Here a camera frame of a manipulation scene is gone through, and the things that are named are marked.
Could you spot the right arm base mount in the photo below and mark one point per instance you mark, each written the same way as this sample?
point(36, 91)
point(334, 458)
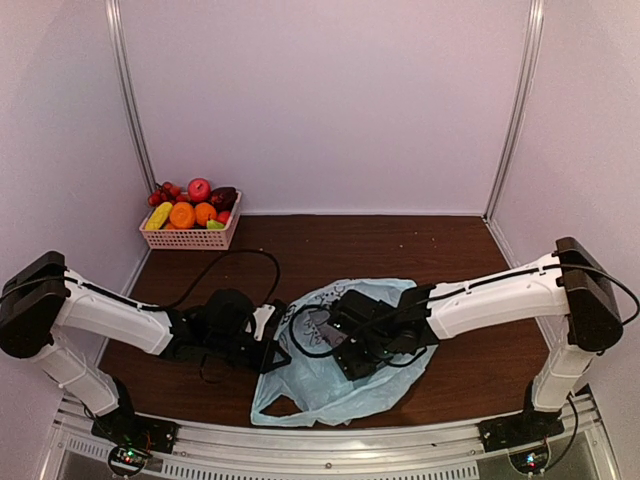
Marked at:
point(528, 426)

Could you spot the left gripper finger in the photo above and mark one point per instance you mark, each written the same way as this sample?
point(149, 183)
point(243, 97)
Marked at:
point(276, 350)
point(270, 365)

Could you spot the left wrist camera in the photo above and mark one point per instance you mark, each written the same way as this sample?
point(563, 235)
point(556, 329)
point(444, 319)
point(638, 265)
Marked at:
point(266, 316)

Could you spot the orange fruit in basket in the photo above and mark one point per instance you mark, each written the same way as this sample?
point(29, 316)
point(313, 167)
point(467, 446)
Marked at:
point(204, 213)

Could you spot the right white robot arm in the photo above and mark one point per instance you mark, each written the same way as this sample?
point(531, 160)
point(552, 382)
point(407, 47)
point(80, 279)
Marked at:
point(568, 285)

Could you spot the right aluminium corner post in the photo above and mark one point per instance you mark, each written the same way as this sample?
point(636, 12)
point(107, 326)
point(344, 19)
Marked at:
point(527, 70)

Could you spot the left aluminium corner post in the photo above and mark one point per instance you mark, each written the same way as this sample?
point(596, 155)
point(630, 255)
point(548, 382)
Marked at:
point(132, 115)

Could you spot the front aluminium rail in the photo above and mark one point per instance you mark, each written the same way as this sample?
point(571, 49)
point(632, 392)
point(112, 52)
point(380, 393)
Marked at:
point(451, 450)

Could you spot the pink perforated plastic basket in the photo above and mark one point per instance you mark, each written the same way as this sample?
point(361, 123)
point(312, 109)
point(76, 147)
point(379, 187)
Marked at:
point(194, 239)

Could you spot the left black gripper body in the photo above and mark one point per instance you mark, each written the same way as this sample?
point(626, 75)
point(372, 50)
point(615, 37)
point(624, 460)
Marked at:
point(223, 346)

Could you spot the red peach in basket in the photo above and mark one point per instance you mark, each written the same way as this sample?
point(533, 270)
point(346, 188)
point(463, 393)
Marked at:
point(223, 217)

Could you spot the red lychee bunch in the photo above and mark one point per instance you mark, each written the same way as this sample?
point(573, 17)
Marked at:
point(167, 192)

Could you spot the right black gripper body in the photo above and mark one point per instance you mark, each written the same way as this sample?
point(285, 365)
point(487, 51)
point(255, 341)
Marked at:
point(364, 362)

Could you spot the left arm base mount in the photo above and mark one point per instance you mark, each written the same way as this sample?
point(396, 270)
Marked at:
point(125, 428)

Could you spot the aluminium corner post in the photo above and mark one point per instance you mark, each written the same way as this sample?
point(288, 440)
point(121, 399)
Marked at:
point(527, 70)
point(132, 115)

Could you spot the dark red apple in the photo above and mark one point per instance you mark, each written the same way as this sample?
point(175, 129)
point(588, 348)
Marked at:
point(223, 198)

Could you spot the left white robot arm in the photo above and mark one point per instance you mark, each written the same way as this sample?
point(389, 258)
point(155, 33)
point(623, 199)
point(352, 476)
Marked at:
point(45, 300)

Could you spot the green pear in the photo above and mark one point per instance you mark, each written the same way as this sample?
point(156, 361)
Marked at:
point(215, 225)

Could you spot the light blue printed plastic bag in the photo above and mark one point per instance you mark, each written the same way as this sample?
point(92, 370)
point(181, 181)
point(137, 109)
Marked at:
point(309, 390)

